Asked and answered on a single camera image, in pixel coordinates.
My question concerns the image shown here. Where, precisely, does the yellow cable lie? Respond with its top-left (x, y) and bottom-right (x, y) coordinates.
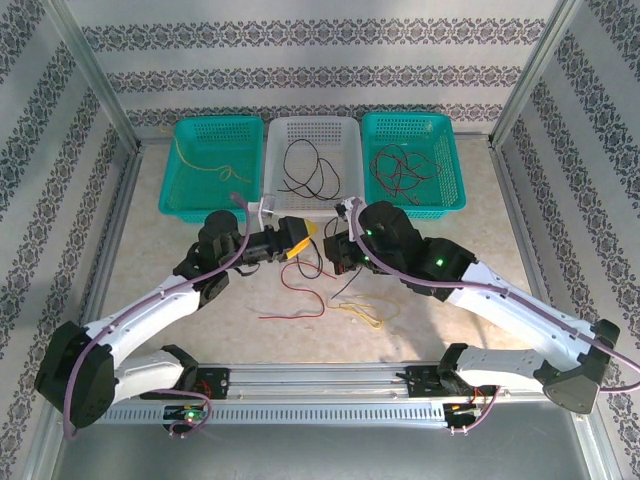
top-left (159, 127), bottom-right (253, 184)
top-left (327, 293), bottom-right (402, 332)

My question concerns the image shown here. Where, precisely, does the teal plastic basket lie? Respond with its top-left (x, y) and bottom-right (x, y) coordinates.
top-left (158, 115), bottom-right (265, 225)
top-left (359, 110), bottom-right (468, 221)

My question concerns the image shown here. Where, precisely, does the white plastic basket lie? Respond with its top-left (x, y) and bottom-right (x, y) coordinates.
top-left (260, 115), bottom-right (367, 224)

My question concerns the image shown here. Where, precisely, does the small circuit board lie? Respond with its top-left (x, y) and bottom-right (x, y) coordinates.
top-left (163, 405), bottom-right (209, 421)
top-left (443, 402), bottom-right (484, 417)

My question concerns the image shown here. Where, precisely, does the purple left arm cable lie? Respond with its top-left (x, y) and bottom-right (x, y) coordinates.
top-left (62, 194), bottom-right (251, 442)

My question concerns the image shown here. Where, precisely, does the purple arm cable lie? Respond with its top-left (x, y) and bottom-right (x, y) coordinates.
top-left (62, 194), bottom-right (251, 442)
top-left (349, 198), bottom-right (640, 435)

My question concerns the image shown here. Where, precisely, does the aluminium side rail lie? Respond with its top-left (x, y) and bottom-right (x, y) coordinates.
top-left (82, 142), bottom-right (146, 331)
top-left (489, 142), bottom-right (581, 364)

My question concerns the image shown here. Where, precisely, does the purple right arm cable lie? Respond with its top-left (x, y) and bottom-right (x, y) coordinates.
top-left (349, 198), bottom-right (640, 435)

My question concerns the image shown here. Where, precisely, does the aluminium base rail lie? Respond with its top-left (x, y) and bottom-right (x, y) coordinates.
top-left (114, 362), bottom-right (591, 401)

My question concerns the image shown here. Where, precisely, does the slotted metal cable duct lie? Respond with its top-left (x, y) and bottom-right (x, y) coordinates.
top-left (107, 401), bottom-right (501, 426)

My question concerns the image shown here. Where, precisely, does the aluminium frame post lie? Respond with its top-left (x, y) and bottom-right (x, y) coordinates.
top-left (42, 0), bottom-right (144, 151)
top-left (489, 0), bottom-right (591, 149)

